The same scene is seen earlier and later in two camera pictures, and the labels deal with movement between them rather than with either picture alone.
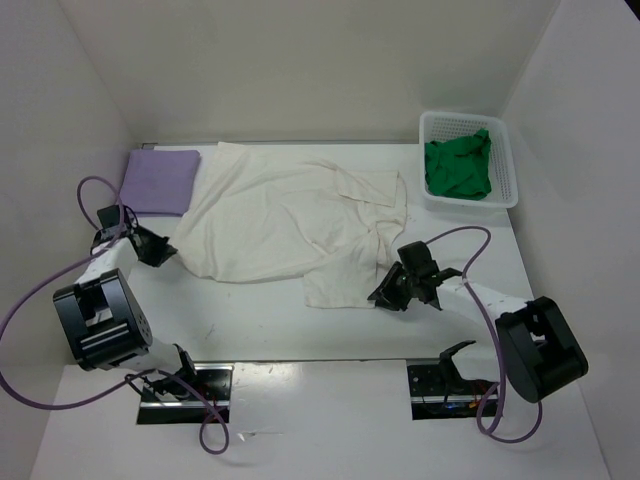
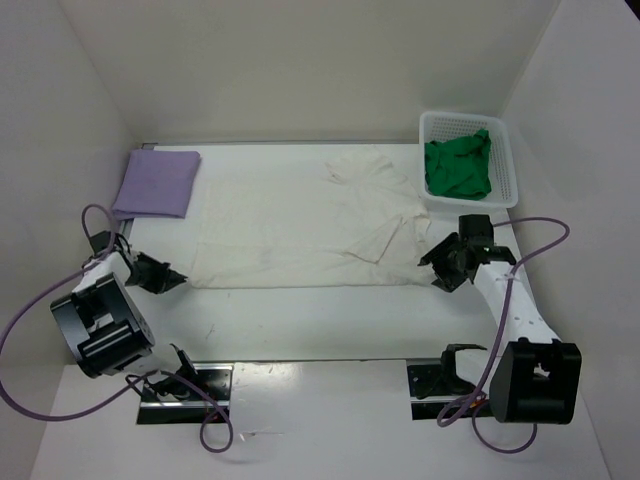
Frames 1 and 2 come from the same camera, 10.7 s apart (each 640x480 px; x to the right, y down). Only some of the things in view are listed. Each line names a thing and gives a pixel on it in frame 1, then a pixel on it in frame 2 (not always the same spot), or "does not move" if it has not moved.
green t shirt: (459, 167) does not move
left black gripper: (162, 250) → (165, 278)
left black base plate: (213, 380) does not move
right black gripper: (385, 293) → (446, 281)
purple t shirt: (160, 182) does not move
